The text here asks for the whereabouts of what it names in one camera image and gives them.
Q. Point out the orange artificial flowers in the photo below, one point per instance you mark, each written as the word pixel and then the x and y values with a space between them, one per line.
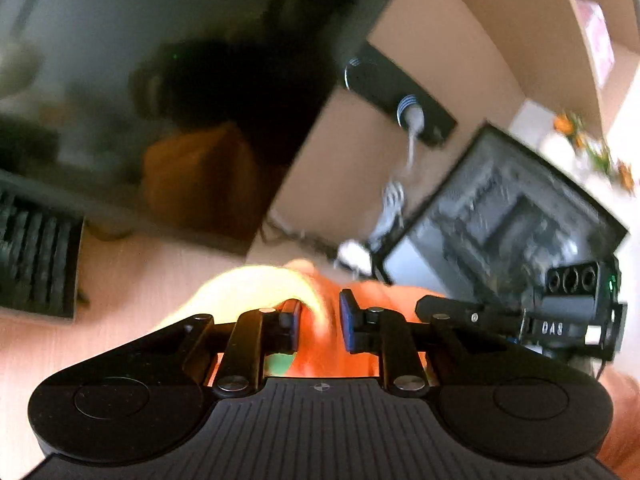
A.
pixel 567 125

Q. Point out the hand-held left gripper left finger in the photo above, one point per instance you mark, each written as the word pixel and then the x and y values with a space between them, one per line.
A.
pixel 294 320

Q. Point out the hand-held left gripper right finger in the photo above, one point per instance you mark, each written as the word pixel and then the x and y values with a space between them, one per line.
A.
pixel 350 320

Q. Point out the white glass-sided computer case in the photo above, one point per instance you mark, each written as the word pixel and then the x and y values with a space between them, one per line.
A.
pixel 500 210

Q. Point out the orange pumpkin costume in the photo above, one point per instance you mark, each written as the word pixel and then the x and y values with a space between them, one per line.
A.
pixel 250 285

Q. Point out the black wall socket strip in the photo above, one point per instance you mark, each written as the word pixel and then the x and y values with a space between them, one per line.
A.
pixel 385 85

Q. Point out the white power adapter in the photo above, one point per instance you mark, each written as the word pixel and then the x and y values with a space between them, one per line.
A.
pixel 354 257

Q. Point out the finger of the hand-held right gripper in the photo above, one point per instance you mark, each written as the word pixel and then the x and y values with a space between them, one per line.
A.
pixel 475 317

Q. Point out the black curved computer monitor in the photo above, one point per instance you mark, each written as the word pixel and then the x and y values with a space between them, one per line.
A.
pixel 100 60

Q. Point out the pink box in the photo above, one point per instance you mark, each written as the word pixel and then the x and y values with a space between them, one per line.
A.
pixel 597 40

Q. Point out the black mechanical keyboard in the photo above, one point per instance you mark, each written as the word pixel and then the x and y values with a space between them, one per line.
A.
pixel 40 255

